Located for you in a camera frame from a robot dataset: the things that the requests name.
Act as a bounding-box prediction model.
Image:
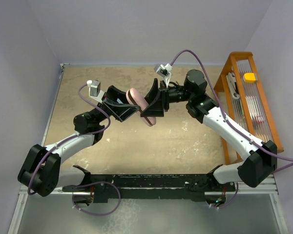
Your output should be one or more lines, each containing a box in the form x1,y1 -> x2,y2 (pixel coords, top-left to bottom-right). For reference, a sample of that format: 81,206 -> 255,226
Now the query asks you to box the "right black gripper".
139,78 -> 194,116

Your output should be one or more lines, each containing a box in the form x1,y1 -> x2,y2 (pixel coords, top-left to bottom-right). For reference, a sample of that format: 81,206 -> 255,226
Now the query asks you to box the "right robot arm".
141,68 -> 277,191

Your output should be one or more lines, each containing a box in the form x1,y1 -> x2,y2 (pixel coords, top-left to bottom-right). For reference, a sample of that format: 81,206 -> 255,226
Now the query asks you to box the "purple cable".
170,50 -> 293,173
27,84 -> 111,195

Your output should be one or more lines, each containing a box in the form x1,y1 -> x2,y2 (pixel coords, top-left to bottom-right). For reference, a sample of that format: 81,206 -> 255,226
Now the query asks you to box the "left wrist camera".
86,80 -> 105,103

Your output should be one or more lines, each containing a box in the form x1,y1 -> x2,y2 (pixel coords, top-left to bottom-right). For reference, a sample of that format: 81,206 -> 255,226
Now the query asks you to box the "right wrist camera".
154,63 -> 172,87

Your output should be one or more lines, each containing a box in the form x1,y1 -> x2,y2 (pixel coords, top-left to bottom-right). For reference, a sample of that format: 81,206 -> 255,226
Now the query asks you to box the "white stapler tool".
226,72 -> 240,100

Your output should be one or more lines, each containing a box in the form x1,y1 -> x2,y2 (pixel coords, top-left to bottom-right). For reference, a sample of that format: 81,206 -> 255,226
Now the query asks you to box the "pink glasses case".
126,88 -> 156,127

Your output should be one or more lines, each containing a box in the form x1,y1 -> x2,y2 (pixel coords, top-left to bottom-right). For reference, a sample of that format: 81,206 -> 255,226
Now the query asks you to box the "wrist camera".
154,63 -> 172,87
86,80 -> 105,103

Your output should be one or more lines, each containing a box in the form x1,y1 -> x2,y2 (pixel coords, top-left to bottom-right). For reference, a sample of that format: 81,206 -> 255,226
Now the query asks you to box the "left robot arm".
18,80 -> 142,197

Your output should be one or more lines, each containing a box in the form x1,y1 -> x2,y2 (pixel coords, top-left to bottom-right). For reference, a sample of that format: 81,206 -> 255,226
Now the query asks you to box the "yellow tape measure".
243,73 -> 257,83

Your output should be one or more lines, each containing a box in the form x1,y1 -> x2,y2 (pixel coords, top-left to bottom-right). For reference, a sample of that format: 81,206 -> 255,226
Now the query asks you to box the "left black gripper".
91,87 -> 143,124

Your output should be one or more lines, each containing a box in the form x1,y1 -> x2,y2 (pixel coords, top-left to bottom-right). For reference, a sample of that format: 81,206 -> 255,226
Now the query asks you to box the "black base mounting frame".
63,169 -> 236,203

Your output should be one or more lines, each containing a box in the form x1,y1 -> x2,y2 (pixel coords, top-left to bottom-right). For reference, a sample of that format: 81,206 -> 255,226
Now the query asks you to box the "orange wooden shelf rack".
213,52 -> 284,153

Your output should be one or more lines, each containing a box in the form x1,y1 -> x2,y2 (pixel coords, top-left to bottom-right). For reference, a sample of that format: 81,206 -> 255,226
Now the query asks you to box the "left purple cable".
27,84 -> 111,195

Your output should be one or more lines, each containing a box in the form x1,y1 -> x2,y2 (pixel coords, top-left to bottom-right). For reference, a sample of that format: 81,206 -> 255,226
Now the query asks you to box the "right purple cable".
170,50 -> 293,173

